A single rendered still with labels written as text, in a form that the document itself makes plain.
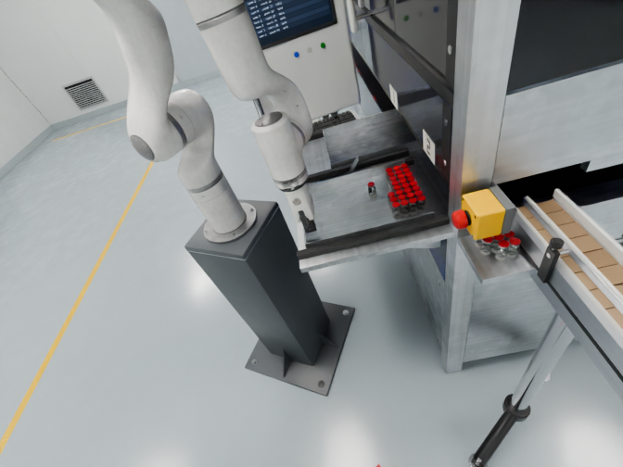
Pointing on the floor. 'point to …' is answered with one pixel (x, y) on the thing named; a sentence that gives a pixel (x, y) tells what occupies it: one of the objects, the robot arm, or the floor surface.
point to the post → (474, 144)
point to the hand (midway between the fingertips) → (309, 224)
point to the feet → (497, 434)
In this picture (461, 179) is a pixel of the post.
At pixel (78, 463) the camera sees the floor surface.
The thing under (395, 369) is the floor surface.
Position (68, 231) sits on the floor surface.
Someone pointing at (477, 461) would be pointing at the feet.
